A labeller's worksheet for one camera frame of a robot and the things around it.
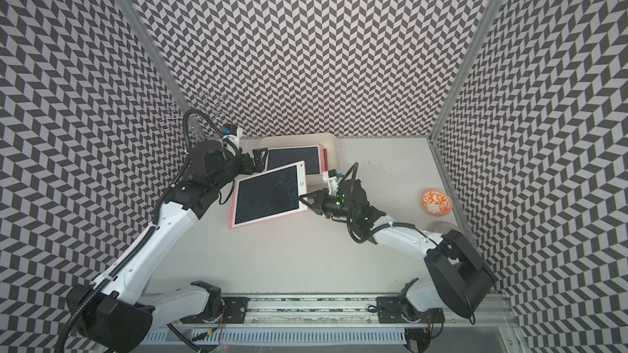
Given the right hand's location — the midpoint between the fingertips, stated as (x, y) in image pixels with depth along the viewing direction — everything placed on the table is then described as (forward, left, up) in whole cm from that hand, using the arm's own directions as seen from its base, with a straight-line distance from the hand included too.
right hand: (299, 203), depth 75 cm
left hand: (+12, +13, +11) cm, 21 cm away
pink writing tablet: (+32, -2, -16) cm, 36 cm away
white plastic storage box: (+44, -8, -17) cm, 48 cm away
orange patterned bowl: (+10, -52, -18) cm, 56 cm away
